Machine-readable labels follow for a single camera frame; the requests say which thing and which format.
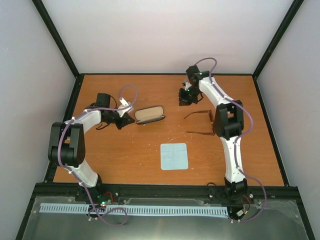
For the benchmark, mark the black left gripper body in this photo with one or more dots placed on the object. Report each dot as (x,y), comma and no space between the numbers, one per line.
(118,124)

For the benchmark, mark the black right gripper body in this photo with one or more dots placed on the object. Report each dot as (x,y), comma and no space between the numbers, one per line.
(193,93)

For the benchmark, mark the black glasses case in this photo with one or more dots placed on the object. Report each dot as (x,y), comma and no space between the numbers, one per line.
(149,115)

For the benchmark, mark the brown sunglasses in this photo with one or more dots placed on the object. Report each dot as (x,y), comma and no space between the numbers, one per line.
(212,121)

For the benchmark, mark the light blue cleaning cloth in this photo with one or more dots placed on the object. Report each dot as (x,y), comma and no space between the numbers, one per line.
(174,156)

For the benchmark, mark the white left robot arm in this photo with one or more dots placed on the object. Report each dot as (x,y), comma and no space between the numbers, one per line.
(67,139)

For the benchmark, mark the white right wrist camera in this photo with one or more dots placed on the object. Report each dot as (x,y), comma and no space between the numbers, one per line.
(186,84)

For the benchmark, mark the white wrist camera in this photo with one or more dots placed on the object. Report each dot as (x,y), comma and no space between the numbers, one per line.
(186,84)
(125,107)

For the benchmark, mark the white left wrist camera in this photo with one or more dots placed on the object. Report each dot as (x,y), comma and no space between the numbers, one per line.
(125,107)

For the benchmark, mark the black aluminium frame rail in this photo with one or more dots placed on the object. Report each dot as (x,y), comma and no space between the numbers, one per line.
(206,193)

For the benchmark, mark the light blue cable duct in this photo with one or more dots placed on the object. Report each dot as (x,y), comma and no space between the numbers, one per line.
(140,210)

